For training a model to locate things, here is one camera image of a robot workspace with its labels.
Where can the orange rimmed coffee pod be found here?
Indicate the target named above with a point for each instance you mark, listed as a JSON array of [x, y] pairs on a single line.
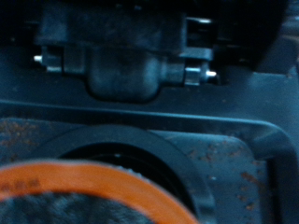
[[93, 180]]

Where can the black keurig coffee machine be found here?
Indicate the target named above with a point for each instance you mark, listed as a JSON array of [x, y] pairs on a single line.
[[124, 77]]

